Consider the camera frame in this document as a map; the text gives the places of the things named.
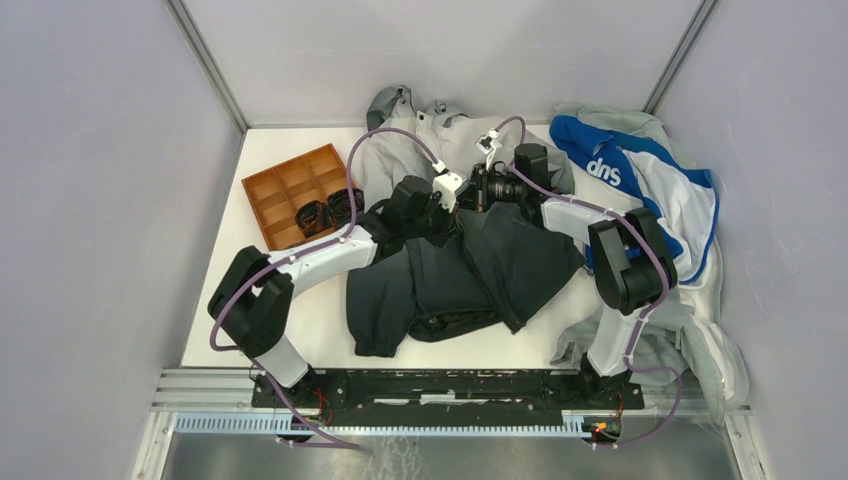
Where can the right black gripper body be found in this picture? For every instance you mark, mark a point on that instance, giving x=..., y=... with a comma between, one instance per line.
x=488, y=187

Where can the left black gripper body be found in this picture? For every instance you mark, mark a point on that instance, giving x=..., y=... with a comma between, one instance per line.
x=439, y=219

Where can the grey black zip jacket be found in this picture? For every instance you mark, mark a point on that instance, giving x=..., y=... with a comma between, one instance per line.
x=498, y=268

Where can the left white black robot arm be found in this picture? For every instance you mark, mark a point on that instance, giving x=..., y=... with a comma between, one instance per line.
x=251, y=304

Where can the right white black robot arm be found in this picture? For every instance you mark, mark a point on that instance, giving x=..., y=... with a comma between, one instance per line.
x=633, y=269

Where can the blue white jacket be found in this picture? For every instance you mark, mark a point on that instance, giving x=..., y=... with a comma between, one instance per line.
x=684, y=200

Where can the orange compartment tray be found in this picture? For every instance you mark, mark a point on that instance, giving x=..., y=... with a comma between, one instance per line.
x=278, y=192

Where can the grey hoodie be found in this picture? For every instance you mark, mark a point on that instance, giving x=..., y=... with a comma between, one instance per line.
x=683, y=333

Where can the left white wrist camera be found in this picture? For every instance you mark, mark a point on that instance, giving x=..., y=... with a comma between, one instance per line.
x=449, y=184

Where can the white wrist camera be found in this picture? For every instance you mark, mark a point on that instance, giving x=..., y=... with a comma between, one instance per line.
x=449, y=184
x=488, y=144

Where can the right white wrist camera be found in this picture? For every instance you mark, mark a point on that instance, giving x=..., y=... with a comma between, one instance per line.
x=488, y=144

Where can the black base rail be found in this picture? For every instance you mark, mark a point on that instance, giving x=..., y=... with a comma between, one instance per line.
x=453, y=398

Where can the white slotted cable duct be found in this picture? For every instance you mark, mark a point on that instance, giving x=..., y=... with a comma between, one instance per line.
x=284, y=424

